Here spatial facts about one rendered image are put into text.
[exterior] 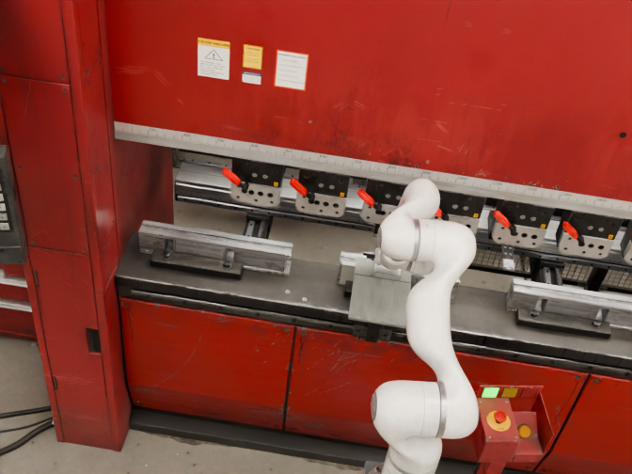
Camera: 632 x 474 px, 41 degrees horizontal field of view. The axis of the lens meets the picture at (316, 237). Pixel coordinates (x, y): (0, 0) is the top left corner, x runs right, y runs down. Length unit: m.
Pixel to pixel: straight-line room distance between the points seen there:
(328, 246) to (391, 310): 1.65
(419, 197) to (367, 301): 0.64
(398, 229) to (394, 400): 0.39
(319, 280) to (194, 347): 0.51
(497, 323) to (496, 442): 0.39
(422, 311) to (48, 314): 1.40
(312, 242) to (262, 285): 1.47
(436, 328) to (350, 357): 1.02
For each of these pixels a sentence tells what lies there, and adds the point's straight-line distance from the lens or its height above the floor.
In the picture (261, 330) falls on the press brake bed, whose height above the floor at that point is 0.72.
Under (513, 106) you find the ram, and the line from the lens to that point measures 2.33.
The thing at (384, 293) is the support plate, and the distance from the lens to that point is 2.62.
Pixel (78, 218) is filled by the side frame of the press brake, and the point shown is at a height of 1.20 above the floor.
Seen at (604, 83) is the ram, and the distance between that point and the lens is 2.32.
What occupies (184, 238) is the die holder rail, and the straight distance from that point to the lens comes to 2.77.
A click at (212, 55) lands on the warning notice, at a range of 2.32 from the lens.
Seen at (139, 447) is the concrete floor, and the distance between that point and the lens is 3.44.
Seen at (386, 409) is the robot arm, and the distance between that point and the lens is 1.84.
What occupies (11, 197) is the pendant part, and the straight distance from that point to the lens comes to 2.19.
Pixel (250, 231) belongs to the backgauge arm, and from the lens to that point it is 2.97.
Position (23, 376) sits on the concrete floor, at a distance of 3.70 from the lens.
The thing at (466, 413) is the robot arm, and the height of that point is 1.41.
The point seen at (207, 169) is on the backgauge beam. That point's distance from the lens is 3.02.
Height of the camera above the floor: 2.88
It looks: 43 degrees down
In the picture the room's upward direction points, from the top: 8 degrees clockwise
